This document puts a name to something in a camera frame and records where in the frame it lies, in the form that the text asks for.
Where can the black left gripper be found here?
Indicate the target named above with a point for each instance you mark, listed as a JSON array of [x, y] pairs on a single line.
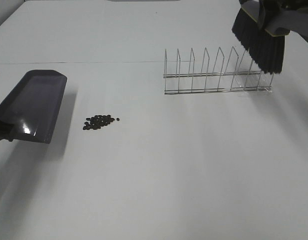
[[6, 122]]

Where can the purple hand brush black bristles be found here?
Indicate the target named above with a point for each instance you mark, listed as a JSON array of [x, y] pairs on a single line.
[[267, 51]]

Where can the purple plastic dustpan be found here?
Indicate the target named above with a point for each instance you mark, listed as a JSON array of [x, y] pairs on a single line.
[[35, 103]]

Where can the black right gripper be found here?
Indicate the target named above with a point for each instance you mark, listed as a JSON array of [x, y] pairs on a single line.
[[291, 5]]

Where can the pile of coffee beans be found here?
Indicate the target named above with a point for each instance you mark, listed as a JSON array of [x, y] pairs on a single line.
[[98, 121]]

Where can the metal wire rack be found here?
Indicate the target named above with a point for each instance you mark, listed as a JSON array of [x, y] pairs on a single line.
[[215, 71]]

